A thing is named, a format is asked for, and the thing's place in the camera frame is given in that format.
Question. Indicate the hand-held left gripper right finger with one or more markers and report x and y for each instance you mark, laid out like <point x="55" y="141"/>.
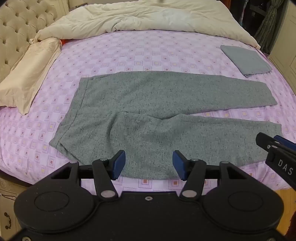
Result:
<point x="179" y="165"/>

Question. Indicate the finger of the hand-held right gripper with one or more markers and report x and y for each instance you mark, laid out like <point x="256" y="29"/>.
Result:
<point x="266" y="141"/>
<point x="286" y="143"/>

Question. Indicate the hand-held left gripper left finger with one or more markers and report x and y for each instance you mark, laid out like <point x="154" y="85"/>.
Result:
<point x="119" y="165"/>

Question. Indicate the grey speckled pants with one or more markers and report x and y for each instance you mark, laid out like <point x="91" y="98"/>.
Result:
<point x="138" y="92"/>

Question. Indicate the folded grey cloth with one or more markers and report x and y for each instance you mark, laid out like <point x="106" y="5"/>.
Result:
<point x="247" y="60"/>

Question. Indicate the cream wardrobe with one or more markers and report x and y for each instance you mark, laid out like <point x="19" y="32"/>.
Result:
<point x="286" y="58"/>

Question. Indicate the purple checked bed sheet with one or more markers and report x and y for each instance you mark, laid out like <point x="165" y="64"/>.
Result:
<point x="138" y="53"/>

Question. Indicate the olive curtain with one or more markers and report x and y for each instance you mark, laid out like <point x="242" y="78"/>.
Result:
<point x="268" y="23"/>

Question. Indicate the cream nightstand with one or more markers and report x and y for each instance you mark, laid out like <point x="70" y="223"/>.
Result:
<point x="7" y="204"/>

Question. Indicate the beige satin pillow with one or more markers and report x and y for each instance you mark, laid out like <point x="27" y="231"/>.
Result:
<point x="30" y="69"/>

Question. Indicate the red cloth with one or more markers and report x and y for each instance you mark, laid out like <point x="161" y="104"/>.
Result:
<point x="63" y="41"/>

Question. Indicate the cream duvet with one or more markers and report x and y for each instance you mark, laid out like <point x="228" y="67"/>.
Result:
<point x="138" y="16"/>

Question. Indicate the beige tufted headboard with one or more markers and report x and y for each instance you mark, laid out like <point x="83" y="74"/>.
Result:
<point x="18" y="23"/>

